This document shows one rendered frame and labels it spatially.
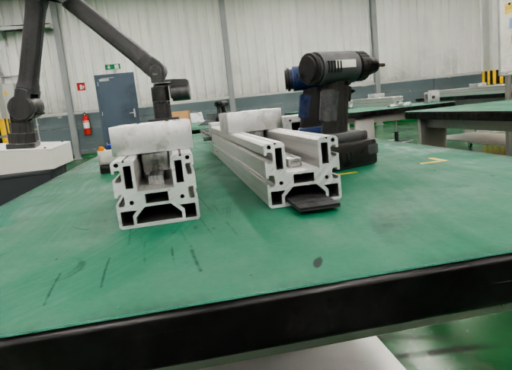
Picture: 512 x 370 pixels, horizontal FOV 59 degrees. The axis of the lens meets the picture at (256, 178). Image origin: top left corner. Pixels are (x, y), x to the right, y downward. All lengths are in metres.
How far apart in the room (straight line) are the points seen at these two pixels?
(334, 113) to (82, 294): 0.59
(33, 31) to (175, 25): 11.03
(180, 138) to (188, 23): 12.01
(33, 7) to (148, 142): 1.07
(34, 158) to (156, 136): 0.99
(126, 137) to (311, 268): 0.35
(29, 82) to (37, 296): 1.27
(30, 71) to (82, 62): 11.10
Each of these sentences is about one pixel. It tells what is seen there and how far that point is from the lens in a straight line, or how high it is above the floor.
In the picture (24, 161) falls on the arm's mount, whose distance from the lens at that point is 1.60.
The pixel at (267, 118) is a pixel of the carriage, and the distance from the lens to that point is 0.90.
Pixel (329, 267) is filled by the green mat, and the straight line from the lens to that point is 0.37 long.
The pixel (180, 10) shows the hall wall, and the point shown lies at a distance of 12.67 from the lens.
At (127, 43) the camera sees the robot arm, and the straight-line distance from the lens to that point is 1.55.
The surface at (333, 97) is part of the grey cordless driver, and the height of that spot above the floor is 0.91.
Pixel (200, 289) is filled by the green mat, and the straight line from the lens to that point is 0.36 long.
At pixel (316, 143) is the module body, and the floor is 0.86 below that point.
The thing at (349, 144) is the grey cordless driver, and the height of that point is 0.83.
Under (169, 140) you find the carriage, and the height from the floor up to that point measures 0.88.
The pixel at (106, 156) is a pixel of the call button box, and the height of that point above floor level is 0.82.
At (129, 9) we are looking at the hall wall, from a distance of 12.72.
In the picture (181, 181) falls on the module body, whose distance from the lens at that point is 0.57.
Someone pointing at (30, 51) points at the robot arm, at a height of 1.15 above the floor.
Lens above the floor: 0.91
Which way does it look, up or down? 9 degrees down
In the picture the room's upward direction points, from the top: 6 degrees counter-clockwise
